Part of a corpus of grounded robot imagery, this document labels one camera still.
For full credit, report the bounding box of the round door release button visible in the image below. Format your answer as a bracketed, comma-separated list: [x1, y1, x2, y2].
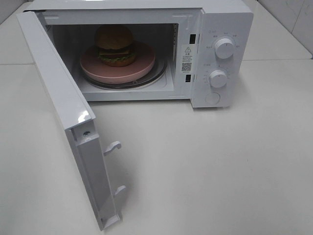
[205, 93, 221, 105]

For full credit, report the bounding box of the burger with sesame-free bun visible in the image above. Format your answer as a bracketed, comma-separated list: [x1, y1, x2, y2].
[94, 25, 136, 67]

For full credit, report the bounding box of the pink round plate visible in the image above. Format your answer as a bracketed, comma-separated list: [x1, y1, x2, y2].
[80, 41, 156, 84]

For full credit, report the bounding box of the white microwave door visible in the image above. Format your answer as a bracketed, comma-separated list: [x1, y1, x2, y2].
[17, 11, 126, 230]

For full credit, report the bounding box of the glass microwave turntable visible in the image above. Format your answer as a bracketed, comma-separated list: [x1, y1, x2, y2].
[84, 59, 167, 90]

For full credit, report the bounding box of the lower white microwave knob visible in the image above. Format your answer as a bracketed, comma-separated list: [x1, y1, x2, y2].
[209, 70, 227, 88]

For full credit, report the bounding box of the white microwave knob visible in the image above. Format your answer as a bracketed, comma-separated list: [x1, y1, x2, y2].
[209, 70, 227, 88]
[213, 36, 235, 59]

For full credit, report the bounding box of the white warning label sticker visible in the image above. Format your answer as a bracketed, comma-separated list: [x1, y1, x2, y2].
[180, 44, 194, 73]

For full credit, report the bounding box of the white microwave oven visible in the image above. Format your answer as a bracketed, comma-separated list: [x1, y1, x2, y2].
[23, 0, 253, 108]

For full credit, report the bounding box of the upper white microwave knob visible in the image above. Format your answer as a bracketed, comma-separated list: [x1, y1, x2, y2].
[213, 36, 235, 59]

